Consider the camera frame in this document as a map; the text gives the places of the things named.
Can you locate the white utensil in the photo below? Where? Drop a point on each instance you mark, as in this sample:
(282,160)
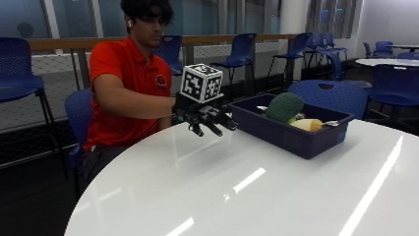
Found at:
(262,108)

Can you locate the blue chair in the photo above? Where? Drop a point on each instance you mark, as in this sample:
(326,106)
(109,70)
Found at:
(240,52)
(327,42)
(328,96)
(296,47)
(395,85)
(408,55)
(18,75)
(381,48)
(170,52)
(78,114)

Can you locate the dark blue plastic bin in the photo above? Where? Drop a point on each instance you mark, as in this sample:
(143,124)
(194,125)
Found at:
(283,136)

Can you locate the wooden railing with mesh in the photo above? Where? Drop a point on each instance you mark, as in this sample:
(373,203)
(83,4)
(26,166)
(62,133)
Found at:
(65,43)

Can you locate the white column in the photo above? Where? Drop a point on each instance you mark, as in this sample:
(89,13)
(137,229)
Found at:
(292,16)

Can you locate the yellow toy fruit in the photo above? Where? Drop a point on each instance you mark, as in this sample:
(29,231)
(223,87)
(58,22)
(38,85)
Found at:
(306,125)

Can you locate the white round table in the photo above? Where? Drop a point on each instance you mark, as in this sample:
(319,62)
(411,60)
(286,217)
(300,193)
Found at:
(403,46)
(385,62)

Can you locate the green knitted toy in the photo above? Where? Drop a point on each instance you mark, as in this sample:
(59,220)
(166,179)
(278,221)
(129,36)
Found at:
(284,106)

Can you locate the light green toy piece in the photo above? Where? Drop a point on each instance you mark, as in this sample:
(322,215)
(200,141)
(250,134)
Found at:
(295,118)

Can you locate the the person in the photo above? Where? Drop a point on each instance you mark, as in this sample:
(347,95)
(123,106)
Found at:
(126,75)

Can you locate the white cube with black markers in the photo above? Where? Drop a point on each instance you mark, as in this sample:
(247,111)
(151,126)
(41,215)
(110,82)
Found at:
(200,82)

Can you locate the silver spoon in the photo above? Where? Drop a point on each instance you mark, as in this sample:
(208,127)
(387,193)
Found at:
(331,123)

